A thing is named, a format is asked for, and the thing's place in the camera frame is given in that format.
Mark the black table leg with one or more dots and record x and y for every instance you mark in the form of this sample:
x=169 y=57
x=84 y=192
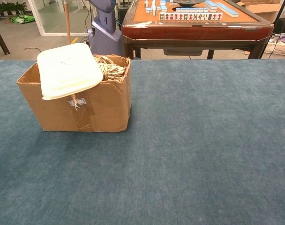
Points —
x=0 y=39

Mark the white plastic basket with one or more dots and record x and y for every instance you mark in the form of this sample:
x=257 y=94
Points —
x=279 y=48

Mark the open cardboard box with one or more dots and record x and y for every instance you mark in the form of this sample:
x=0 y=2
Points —
x=262 y=8

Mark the wooden pole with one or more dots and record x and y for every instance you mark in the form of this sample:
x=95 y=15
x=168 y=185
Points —
x=68 y=23

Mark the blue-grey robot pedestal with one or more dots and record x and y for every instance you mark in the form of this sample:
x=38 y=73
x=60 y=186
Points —
x=105 y=42

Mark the blue felt table mat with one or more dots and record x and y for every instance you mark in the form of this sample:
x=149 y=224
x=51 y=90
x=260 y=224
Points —
x=203 y=140

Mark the blue-backed mahjong tile wall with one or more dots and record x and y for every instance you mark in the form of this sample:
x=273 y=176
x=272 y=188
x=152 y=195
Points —
x=228 y=9
x=191 y=9

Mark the white framed glass partition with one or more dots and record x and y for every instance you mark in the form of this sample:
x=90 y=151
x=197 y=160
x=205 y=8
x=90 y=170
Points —
x=53 y=14

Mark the potted green plants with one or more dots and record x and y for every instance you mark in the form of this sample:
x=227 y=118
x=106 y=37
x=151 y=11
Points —
x=9 y=8

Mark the brown cardboard box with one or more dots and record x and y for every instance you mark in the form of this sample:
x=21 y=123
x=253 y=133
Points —
x=105 y=107

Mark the green snack packet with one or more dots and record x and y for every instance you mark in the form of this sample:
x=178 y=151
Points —
x=23 y=19

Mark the black mahjong table centre dish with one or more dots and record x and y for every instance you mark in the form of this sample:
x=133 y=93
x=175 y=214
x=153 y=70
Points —
x=187 y=2

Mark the brown mahjong table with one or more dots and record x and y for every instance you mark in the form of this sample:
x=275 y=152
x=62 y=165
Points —
x=191 y=30

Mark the face-up mahjong tile row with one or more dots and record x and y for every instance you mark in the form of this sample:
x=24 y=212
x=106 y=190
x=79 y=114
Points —
x=191 y=16

